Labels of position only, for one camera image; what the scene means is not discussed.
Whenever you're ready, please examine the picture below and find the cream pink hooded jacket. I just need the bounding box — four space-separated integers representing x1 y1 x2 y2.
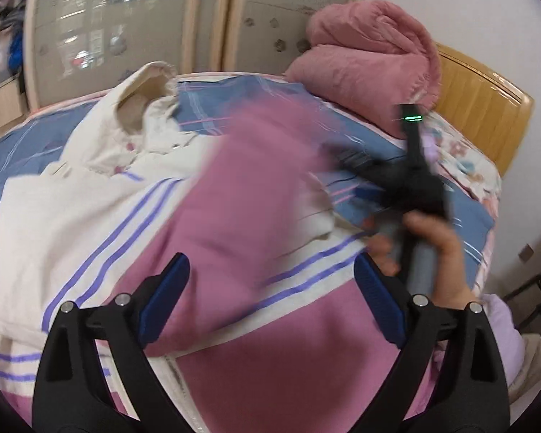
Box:
0 63 400 432

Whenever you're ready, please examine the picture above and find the floral pink mattress cover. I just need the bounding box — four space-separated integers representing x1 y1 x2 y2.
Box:
423 111 501 295

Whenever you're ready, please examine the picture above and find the pink folded quilt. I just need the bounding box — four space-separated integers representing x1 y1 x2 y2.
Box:
284 0 442 139

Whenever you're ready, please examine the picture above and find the open wardrobe shelf unit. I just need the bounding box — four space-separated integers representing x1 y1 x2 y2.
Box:
0 0 27 136

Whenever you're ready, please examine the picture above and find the wooden headboard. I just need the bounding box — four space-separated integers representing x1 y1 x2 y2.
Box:
435 44 534 176

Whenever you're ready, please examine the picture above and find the person right hand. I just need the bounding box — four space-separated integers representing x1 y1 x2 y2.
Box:
366 211 475 310

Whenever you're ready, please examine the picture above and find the blue striped bed sheet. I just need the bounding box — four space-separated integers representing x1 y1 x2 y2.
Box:
0 70 498 289

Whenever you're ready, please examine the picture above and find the frosted glass sliding wardrobe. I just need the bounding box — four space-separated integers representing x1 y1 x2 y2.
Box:
24 0 353 109

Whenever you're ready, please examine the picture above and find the lavender sleeve forearm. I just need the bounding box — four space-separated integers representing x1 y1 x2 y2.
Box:
432 292 541 407

